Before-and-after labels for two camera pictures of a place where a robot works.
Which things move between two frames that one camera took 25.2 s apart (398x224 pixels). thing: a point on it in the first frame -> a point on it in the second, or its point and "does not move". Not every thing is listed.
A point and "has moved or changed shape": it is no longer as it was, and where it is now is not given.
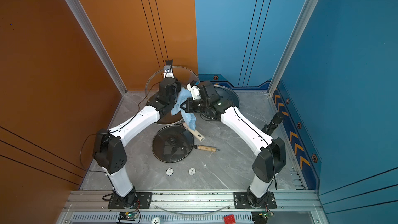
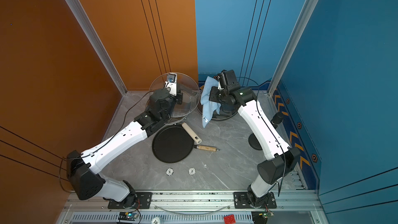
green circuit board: (126, 215) does not move
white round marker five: (169, 171) does not move
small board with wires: (266, 214) does not move
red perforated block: (229, 219) does not move
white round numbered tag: (156, 221) does not move
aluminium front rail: (193, 201) does not move
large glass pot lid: (183, 74) -> (172, 120)
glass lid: (172, 143) -> (186, 85)
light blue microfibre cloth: (182, 94) has moved or changed shape
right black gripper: (190, 108) -> (213, 94)
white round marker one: (192, 171) does not move
